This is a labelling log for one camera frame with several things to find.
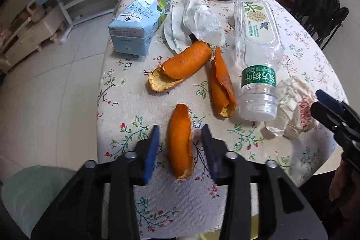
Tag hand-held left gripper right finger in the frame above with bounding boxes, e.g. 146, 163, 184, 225
200, 125, 328, 240

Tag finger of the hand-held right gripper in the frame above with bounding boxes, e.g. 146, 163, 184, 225
311, 102, 360, 167
315, 90, 360, 131

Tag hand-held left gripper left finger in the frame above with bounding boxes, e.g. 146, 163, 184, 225
31, 125, 161, 240

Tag narrow orange peel strip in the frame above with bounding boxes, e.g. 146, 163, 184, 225
168, 104, 194, 179

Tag white paper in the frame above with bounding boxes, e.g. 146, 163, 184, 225
261, 76, 320, 138

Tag long orange peel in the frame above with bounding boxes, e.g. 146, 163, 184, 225
209, 47, 237, 118

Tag clear plastic bottle green label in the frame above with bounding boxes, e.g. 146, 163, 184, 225
233, 0, 284, 122

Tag large curled orange peel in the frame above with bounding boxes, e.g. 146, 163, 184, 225
148, 41, 213, 93

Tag person's right forearm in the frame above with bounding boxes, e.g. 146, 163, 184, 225
333, 158, 360, 229

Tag floral tablecloth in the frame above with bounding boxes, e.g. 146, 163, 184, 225
97, 0, 349, 238

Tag pale green upholstered chair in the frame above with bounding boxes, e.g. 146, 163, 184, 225
0, 165, 83, 240

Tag crinkled white plastic wrapper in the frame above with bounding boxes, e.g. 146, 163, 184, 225
182, 0, 227, 47

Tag light blue milk carton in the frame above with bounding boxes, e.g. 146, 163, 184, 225
109, 0, 173, 57

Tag cream TV cabinet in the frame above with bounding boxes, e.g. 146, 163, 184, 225
0, 4, 67, 74

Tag pink kettlebell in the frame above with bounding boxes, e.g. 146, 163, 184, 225
27, 1, 46, 23

